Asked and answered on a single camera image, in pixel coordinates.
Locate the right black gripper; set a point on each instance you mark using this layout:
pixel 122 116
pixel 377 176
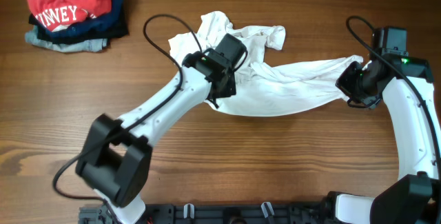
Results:
pixel 343 81

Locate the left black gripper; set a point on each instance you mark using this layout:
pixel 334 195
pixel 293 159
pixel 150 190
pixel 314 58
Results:
pixel 229 89

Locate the white t-shirt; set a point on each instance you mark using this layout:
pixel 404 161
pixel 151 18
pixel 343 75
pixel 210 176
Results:
pixel 262 90

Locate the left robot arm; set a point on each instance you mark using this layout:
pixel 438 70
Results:
pixel 117 152

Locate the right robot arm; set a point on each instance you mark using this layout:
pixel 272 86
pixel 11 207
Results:
pixel 405 85

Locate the black folded garment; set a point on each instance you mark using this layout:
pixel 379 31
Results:
pixel 118 30

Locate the navy blue folded garment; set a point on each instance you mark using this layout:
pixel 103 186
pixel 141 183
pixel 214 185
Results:
pixel 100 24

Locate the light blue folded jeans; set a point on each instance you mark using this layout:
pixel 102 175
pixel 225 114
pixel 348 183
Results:
pixel 94 45

